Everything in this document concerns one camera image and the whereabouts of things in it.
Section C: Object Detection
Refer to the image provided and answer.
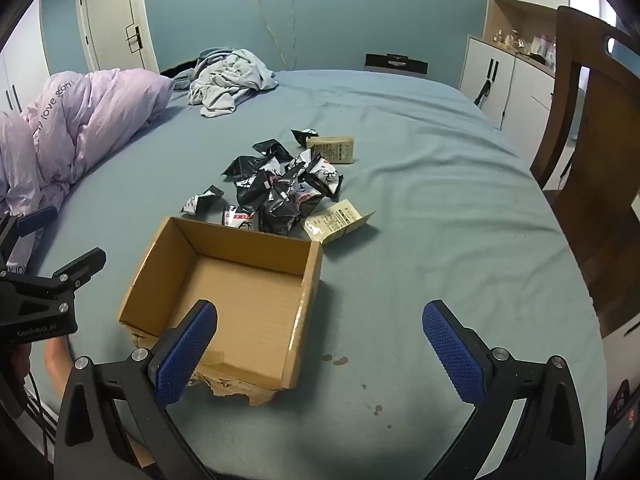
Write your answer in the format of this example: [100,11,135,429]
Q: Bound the brown cardboard box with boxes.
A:
[118,216,323,406]

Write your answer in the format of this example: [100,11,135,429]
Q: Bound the black hanging strap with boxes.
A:
[472,60,501,107]

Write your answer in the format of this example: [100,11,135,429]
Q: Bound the white low cabinet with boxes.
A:
[459,35,556,133]

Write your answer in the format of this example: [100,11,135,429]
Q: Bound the purple duvet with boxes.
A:
[0,69,176,281]

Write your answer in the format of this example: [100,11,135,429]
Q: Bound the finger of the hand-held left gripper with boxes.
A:
[50,247,107,311]
[0,206,58,271]

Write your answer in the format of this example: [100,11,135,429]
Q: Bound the grey crumpled clothes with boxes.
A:
[172,48,279,118]

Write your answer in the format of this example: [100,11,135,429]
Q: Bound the tan snack packet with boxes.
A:
[302,199,377,245]
[306,135,357,165]

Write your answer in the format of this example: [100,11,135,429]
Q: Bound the dark thin cable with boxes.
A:
[289,0,298,70]

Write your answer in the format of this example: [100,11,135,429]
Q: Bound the brown wooden chair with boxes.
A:
[529,6,640,338]

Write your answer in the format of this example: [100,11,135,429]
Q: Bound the person's left forearm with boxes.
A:
[44,335,76,397]

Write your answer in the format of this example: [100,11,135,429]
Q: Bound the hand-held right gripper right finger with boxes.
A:
[421,300,588,480]

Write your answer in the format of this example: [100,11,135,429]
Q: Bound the pile of black white packets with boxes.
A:
[221,138,346,236]

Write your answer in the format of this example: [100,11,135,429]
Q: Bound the bed with blue sheet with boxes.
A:
[15,69,608,480]

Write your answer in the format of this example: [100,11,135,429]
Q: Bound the black bag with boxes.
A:
[364,53,429,79]

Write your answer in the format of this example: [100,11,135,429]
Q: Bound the white wardrobe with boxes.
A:
[0,0,51,116]

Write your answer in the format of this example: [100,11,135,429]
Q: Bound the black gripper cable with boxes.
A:
[20,370,61,461]

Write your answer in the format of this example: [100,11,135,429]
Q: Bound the group of toiletry bottles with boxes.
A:
[492,27,557,68]

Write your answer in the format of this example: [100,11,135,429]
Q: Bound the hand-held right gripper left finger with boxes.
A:
[54,299,221,480]

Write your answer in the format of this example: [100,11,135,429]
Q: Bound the white door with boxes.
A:
[75,0,161,75]

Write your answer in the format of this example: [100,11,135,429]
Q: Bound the yellow cable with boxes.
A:
[254,0,291,68]

